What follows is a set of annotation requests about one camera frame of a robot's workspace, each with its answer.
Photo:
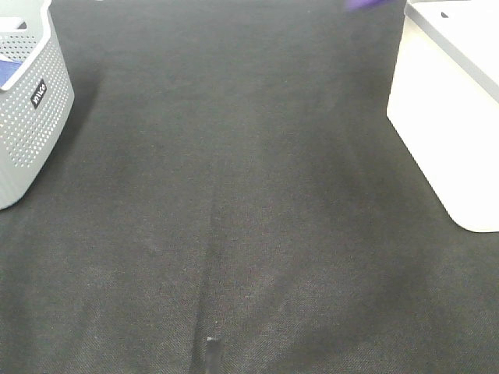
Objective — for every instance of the purple towel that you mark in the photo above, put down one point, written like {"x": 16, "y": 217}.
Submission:
{"x": 355, "y": 5}

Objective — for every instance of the black tablecloth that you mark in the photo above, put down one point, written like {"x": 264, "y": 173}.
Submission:
{"x": 228, "y": 186}

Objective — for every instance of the white storage box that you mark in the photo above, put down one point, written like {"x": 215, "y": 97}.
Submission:
{"x": 444, "y": 104}

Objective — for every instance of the grey perforated laundry basket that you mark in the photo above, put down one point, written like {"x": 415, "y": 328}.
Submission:
{"x": 35, "y": 109}

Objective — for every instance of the blue cloth in basket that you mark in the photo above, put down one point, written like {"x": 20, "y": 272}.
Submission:
{"x": 10, "y": 72}

